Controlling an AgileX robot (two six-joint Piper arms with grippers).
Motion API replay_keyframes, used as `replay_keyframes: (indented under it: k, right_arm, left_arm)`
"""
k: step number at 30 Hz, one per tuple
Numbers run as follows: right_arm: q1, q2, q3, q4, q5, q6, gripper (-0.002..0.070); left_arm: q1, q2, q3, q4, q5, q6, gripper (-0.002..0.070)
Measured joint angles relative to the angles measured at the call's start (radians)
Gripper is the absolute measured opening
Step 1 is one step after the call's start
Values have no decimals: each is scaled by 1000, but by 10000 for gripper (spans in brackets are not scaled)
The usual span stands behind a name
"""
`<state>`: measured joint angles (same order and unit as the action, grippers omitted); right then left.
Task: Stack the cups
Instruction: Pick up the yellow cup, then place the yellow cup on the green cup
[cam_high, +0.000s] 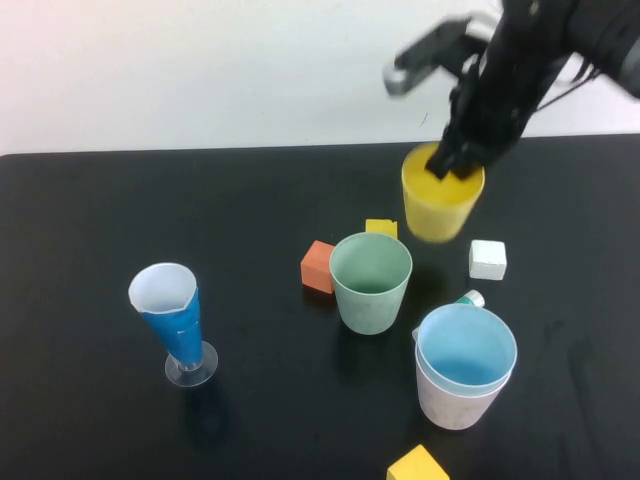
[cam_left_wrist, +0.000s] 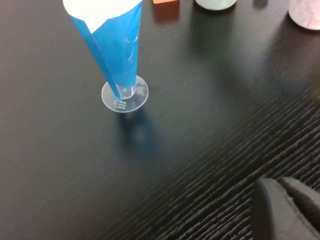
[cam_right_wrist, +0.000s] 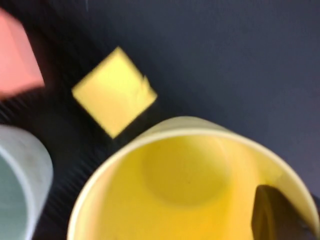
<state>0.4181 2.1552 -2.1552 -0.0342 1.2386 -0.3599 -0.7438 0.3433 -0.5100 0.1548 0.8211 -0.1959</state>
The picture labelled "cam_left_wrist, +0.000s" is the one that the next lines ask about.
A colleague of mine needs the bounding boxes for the blue paper cone liner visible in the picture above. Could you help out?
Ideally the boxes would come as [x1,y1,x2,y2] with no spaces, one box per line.
[62,0,144,103]

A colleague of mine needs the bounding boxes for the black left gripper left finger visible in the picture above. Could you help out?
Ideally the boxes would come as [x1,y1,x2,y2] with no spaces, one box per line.
[252,178,318,240]

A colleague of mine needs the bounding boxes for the green plastic cup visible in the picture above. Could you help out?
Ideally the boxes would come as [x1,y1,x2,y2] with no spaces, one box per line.
[194,0,237,12]

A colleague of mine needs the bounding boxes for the orange foam block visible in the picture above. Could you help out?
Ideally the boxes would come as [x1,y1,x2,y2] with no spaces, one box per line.
[152,0,180,6]

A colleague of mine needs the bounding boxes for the blue paper cone cup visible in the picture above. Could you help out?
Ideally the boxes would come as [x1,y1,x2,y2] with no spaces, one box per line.
[62,0,150,114]

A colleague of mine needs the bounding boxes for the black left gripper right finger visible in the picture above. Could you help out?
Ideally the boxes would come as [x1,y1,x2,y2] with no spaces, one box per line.
[279,176,320,240]

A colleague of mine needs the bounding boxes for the pink plastic cup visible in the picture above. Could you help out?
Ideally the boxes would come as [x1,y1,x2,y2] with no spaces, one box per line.
[288,0,320,31]

